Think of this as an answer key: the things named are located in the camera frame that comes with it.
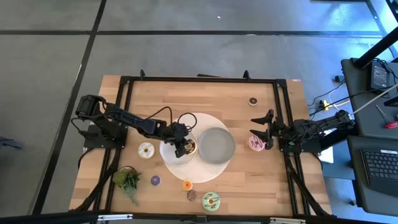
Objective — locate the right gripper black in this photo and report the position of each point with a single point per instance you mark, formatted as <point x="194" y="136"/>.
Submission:
<point x="281" y="132"/>

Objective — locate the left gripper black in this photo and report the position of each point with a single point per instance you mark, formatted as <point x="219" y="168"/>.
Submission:
<point x="177" y="132"/>

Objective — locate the chocolate drizzle cream donut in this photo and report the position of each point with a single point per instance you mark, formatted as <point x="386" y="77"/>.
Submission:
<point x="192" y="150"/>

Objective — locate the pink drizzle donut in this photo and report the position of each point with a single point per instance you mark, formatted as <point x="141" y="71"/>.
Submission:
<point x="255" y="146"/>

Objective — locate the small orange donut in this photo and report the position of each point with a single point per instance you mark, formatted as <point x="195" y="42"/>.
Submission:
<point x="187" y="185"/>

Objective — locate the small chocolate rainbow sprinkle donut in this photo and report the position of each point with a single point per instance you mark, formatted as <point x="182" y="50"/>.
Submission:
<point x="191" y="195"/>

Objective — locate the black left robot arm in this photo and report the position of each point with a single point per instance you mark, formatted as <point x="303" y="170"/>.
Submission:
<point x="130" y="119"/>

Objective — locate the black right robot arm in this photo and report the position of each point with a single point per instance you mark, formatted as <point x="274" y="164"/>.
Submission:
<point x="323" y="129"/>

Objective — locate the white round plate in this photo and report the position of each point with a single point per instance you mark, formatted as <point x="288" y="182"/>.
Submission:
<point x="169" y="155"/>

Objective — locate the round white woven placemat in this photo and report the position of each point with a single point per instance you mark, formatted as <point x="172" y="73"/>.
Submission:
<point x="199" y="172"/>

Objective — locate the small plain chocolate donut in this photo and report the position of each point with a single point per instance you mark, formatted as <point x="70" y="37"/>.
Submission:
<point x="252" y="101"/>

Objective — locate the gray round plate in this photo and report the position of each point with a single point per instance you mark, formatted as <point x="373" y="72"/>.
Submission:
<point x="216" y="145"/>

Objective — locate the white glazed sprinkle donut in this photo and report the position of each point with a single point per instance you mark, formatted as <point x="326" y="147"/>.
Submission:
<point x="146" y="150"/>

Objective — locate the small purple donut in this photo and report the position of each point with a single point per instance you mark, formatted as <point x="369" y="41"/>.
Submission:
<point x="155" y="180"/>

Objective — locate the mint green drizzle donut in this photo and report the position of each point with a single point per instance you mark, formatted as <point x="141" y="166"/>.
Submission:
<point x="211" y="201"/>

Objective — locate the yellow power plug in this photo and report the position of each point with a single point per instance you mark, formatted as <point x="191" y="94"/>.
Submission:
<point x="325" y="105"/>

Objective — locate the small green potted plant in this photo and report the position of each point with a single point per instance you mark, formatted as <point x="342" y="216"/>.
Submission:
<point x="127" y="182"/>

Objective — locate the white paper sheet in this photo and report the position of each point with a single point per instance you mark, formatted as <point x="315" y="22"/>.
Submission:
<point x="327" y="157"/>

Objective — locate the dark gray side desk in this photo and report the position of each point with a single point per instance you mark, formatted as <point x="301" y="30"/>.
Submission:
<point x="360" y="102"/>

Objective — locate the black laptop keyboard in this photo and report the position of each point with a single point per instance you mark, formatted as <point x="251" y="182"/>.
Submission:
<point x="381" y="165"/>

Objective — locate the black power adapter box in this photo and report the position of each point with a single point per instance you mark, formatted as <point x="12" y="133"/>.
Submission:
<point x="380" y="76"/>

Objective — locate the black diagonal pole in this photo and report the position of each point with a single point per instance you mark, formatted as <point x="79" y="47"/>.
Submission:
<point x="376" y="48"/>

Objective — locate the black aluminium table frame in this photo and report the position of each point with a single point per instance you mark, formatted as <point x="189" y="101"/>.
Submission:
<point x="202" y="79"/>

